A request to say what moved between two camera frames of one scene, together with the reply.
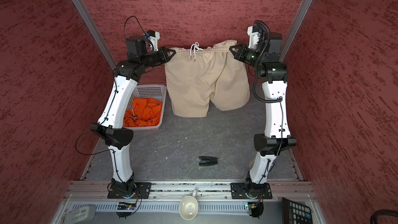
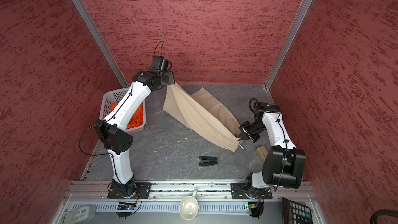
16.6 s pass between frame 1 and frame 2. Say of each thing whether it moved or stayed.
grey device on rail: stayed
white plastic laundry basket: moved
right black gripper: moved
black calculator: stayed
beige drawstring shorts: moved
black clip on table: stayed
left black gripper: moved
